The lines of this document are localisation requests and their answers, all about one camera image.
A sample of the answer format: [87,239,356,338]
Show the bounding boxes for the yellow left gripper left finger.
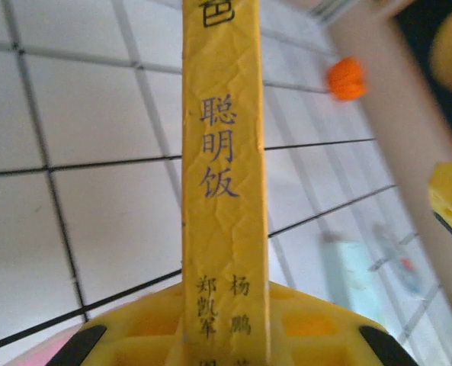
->
[44,284,188,366]

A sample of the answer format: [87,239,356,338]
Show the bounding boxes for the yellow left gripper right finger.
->
[266,280,420,366]

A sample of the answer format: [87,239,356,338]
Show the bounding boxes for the pink student backpack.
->
[18,329,82,366]

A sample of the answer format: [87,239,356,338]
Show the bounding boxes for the yellow cartoon cover book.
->
[180,0,271,366]

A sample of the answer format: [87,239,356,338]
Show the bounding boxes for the mint pencil case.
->
[320,228,440,306]

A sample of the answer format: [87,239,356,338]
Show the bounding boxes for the orange pumpkin toy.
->
[325,56,368,102]

